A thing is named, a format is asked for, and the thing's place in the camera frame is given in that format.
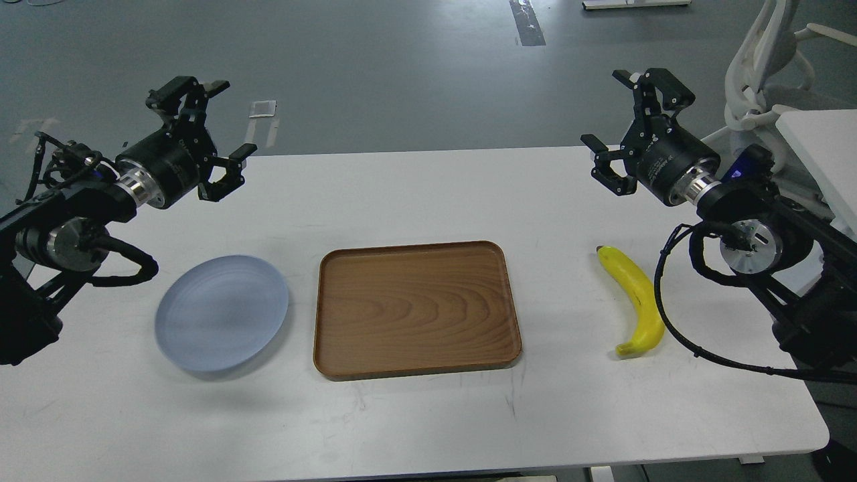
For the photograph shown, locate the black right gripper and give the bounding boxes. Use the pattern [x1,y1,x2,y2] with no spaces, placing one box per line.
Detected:
[580,68,720,207]

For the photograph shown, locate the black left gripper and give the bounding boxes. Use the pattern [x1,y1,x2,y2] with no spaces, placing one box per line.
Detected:
[116,76,258,210]

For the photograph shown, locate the light blue plate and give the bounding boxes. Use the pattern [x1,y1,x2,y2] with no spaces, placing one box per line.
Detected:
[154,255,290,373]

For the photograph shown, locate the yellow banana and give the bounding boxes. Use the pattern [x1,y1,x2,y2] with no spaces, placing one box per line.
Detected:
[596,245,666,359]

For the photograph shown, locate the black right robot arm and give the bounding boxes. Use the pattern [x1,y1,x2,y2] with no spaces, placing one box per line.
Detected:
[580,68,855,384]

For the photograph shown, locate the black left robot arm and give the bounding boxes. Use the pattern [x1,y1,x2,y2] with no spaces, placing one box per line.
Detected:
[1,76,257,366]

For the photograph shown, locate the white board on floor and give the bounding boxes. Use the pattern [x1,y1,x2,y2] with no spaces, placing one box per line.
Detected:
[581,0,693,11]

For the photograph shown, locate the white office chair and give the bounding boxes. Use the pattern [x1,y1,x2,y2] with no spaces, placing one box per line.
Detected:
[703,1,855,201]

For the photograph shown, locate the white side table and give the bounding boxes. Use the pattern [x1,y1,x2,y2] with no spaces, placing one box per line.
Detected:
[775,109,856,233]

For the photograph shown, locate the brown wooden tray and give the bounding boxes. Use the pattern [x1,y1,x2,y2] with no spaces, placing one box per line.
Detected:
[313,240,523,381]

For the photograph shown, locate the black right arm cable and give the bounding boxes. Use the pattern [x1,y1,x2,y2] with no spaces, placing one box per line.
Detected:
[654,222,857,385]

